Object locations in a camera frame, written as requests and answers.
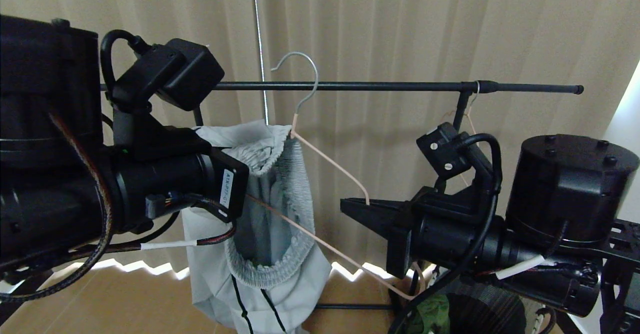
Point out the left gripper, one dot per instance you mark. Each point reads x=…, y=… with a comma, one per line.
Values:
x=175, y=189

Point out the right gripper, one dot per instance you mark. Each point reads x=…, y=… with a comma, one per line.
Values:
x=450, y=239

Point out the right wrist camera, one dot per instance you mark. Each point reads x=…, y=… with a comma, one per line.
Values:
x=442, y=149

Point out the white laundry basket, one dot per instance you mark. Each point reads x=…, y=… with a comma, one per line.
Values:
x=480, y=314

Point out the beige curtain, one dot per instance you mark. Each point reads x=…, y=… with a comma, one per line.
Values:
x=375, y=24

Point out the black clothes rack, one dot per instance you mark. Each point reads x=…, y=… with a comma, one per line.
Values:
x=375, y=86

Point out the pink clothes hanger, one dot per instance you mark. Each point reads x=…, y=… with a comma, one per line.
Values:
x=330, y=161
x=471, y=123

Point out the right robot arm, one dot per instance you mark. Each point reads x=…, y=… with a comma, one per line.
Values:
x=570, y=184

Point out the green garment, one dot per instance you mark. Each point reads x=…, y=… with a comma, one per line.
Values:
x=430, y=316

